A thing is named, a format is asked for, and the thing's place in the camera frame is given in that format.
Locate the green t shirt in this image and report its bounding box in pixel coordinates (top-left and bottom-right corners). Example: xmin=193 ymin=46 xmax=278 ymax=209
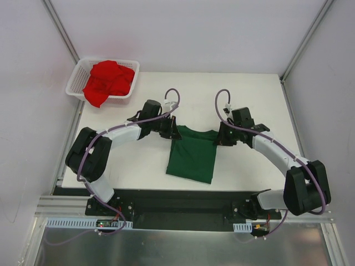
xmin=166 ymin=125 xmax=218 ymax=185

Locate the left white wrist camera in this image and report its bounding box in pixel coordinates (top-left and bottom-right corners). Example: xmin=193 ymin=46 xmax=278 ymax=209
xmin=162 ymin=99 xmax=178 ymax=114

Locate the white plastic basket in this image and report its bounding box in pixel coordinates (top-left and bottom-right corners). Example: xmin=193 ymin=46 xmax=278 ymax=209
xmin=65 ymin=58 xmax=140 ymax=104

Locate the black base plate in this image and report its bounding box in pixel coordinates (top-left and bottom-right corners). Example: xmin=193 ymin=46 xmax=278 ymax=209
xmin=84 ymin=188 xmax=282 ymax=230

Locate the left slotted cable duct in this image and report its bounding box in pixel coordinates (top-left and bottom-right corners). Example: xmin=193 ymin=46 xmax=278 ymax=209
xmin=46 ymin=218 xmax=133 ymax=230

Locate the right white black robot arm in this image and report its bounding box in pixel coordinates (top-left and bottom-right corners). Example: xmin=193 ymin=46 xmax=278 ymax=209
xmin=215 ymin=104 xmax=331 ymax=220

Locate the aluminium rail frame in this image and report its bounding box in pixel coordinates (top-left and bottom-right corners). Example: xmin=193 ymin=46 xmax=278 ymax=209
xmin=34 ymin=177 xmax=336 ymax=222

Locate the red t shirt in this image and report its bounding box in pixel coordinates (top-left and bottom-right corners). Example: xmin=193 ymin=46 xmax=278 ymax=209
xmin=83 ymin=60 xmax=135 ymax=108

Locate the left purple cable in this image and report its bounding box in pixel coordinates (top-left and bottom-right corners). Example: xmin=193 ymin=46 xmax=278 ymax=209
xmin=77 ymin=88 xmax=182 ymax=236

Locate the right aluminium corner post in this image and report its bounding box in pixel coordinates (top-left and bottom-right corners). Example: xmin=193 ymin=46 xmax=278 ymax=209
xmin=279 ymin=0 xmax=335 ymax=83

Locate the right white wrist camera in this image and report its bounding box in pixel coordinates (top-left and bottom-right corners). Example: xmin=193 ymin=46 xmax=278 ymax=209
xmin=223 ymin=103 xmax=232 ymax=115

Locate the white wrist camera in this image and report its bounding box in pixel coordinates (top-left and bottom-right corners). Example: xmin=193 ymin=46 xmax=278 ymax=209
xmin=162 ymin=99 xmax=178 ymax=114
xmin=223 ymin=103 xmax=232 ymax=115

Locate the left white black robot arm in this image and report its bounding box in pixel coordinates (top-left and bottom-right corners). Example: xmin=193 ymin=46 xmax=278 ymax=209
xmin=65 ymin=100 xmax=182 ymax=216

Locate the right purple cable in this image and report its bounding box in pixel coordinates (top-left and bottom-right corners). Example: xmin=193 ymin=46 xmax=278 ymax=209
xmin=215 ymin=89 xmax=327 ymax=242

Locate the left aluminium corner post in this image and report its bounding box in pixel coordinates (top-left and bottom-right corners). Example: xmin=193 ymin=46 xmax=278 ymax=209
xmin=41 ymin=0 xmax=80 ymax=64

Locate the aluminium corner post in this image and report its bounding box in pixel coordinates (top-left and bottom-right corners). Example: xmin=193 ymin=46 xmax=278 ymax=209
xmin=279 ymin=0 xmax=335 ymax=83
xmin=41 ymin=0 xmax=80 ymax=64

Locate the purple cable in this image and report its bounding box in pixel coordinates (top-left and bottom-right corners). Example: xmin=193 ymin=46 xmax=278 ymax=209
xmin=215 ymin=89 xmax=327 ymax=242
xmin=77 ymin=88 xmax=182 ymax=236

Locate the slotted cable duct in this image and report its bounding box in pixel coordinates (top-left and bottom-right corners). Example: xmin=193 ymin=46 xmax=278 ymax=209
xmin=233 ymin=222 xmax=252 ymax=233
xmin=46 ymin=218 xmax=133 ymax=230

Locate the right slotted cable duct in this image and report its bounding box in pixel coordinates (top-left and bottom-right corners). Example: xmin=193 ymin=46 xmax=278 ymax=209
xmin=233 ymin=222 xmax=252 ymax=233

